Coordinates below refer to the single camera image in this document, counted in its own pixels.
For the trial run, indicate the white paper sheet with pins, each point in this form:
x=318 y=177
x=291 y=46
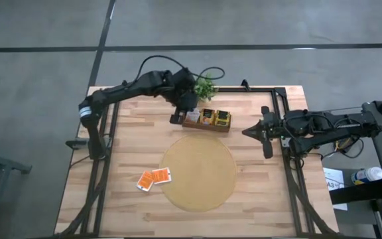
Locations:
x=332 y=174

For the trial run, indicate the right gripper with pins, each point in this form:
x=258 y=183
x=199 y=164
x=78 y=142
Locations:
x=274 y=126

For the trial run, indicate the green plant in white pot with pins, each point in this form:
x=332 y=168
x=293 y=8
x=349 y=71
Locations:
x=206 y=88

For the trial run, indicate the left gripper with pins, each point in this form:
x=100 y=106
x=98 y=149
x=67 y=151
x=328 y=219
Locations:
x=187 y=101

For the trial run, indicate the white wipes canister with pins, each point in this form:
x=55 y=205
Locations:
x=366 y=176

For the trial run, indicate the yellow tea bag packet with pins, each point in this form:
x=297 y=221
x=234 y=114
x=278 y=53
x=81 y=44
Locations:
x=207 y=117
x=223 y=118

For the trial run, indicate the black power supply box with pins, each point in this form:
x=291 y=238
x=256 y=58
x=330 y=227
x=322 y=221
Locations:
x=343 y=146

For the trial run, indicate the brown wooden compartment box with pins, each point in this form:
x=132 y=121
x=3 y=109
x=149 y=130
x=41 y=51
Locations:
x=207 y=128

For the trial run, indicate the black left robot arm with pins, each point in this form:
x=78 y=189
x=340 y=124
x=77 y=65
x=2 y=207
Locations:
x=121 y=91

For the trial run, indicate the round woven placemat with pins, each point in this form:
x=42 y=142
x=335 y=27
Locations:
x=197 y=172

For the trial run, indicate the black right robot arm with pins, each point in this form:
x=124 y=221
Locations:
x=327 y=124

